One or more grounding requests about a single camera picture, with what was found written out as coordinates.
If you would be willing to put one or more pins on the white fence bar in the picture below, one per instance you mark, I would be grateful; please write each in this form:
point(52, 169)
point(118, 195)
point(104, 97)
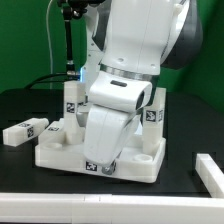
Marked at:
point(108, 209)
point(211, 175)

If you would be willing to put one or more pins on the white desk top tray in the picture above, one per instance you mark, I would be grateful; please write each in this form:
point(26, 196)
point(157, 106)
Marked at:
point(139, 159)

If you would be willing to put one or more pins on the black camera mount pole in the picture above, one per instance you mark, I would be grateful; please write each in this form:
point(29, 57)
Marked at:
point(71, 9)

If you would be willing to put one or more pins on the white front fence bar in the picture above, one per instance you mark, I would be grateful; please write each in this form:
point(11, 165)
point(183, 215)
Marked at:
point(108, 209)

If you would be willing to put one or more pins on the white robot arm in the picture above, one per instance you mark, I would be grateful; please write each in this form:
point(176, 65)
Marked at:
point(143, 36)

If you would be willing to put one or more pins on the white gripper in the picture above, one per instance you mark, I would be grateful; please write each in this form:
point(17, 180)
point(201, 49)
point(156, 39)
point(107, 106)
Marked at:
point(113, 117)

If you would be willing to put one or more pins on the white right fence bar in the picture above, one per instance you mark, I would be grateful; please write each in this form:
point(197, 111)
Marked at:
point(211, 175)

